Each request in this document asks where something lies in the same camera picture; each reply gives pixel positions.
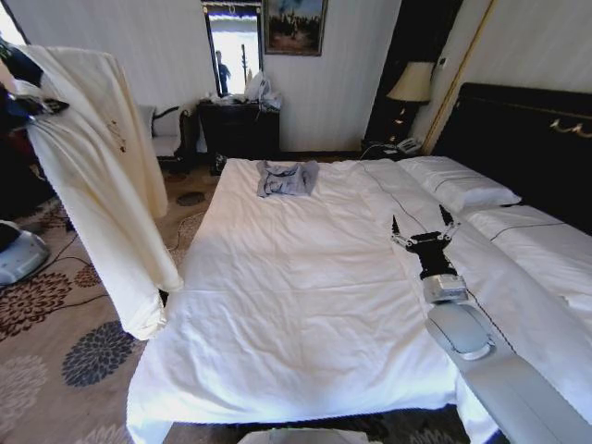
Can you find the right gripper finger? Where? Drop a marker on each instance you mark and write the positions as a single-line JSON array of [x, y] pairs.
[[396, 230], [447, 220]]

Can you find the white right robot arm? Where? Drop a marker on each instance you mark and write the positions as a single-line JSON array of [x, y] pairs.
[[509, 393]]

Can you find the white bed duvet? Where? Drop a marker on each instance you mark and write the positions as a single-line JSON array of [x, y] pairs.
[[287, 296]]

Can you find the dark clothes hanger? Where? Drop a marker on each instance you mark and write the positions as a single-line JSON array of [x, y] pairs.
[[46, 107]]

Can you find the white pillow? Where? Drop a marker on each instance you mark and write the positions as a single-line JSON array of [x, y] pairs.
[[455, 185]]

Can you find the dark nightstand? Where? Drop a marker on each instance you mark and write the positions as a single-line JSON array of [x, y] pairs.
[[384, 148]]

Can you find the white desk telephone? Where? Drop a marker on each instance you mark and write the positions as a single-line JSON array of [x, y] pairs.
[[409, 145]]

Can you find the white duvet with dark stripe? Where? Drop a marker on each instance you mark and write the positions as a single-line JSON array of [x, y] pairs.
[[541, 259]]

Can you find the dark wooden headboard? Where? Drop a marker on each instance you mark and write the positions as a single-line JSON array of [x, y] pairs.
[[513, 139]]

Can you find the blue grey shirt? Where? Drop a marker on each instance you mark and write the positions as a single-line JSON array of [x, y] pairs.
[[284, 181]]

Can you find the table lamp with cream shade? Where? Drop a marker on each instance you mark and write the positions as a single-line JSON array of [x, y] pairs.
[[410, 83]]

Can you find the dark wooden dresser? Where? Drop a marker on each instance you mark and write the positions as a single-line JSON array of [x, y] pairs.
[[238, 131]]

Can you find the white plastic bag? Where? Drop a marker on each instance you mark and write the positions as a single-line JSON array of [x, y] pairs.
[[261, 90]]

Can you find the white robot front shell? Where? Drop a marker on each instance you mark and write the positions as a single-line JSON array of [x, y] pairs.
[[300, 437]]

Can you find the framed painting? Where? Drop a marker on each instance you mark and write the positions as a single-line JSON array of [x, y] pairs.
[[294, 25]]

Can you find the dark chair with pale seat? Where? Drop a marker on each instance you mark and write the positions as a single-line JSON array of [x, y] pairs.
[[168, 139]]

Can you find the cream hanging garment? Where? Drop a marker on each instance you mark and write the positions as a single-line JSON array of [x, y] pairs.
[[106, 185]]

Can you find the grey white machine base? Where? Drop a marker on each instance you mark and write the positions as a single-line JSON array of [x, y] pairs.
[[20, 256]]

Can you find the dark framed wall mirror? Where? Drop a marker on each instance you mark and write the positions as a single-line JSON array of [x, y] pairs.
[[208, 51]]

